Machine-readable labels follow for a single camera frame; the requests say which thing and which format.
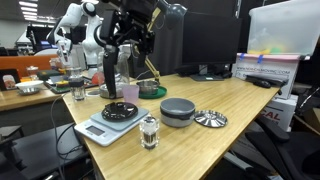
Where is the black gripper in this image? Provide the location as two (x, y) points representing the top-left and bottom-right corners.
(99, 0), (158, 68)

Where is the small glass bottle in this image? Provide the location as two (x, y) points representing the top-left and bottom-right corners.
(139, 114), (160, 150)

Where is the green plate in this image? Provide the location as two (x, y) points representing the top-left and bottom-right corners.
(138, 84), (168, 100)

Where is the black plate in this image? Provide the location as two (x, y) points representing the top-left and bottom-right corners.
(101, 101), (139, 123)

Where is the gray pot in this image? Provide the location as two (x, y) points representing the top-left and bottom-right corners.
(159, 97), (197, 128)

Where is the yellow desk lamp black head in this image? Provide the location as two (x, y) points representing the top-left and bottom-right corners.
(133, 0), (188, 85)

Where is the small metal bowl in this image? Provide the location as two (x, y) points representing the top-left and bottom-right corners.
(136, 79), (160, 95)

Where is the pink plastic cup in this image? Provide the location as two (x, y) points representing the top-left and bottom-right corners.
(122, 84), (140, 106)

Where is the glass jar with black band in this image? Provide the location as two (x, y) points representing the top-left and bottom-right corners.
(67, 66), (87, 102)

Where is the black computer monitor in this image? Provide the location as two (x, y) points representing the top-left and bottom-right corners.
(174, 11), (243, 82)

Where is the dark green box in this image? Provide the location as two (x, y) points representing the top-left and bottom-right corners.
(37, 69), (61, 81)

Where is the white kitchen scale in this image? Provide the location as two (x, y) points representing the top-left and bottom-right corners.
(73, 105), (150, 147)

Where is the small glass jar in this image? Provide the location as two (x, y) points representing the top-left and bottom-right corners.
(26, 65), (39, 81)

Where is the white bowl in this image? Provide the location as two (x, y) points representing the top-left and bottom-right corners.
(15, 79), (45, 96)

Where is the silver metal lid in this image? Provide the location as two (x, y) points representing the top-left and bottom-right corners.
(193, 109), (229, 129)

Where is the white cardboard moving box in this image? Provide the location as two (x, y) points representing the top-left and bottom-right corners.
(232, 53), (300, 100)

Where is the clear plastic storage bin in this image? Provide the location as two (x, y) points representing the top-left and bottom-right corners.
(247, 0), (320, 57)

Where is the white box with red letters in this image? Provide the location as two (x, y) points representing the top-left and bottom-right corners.
(253, 94), (299, 133)

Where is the black office chair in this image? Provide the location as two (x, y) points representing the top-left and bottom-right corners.
(244, 114), (320, 180)

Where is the black cable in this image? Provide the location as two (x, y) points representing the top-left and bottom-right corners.
(49, 94), (88, 180)

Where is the black picture frame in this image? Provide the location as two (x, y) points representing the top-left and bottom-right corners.
(0, 68), (22, 92)

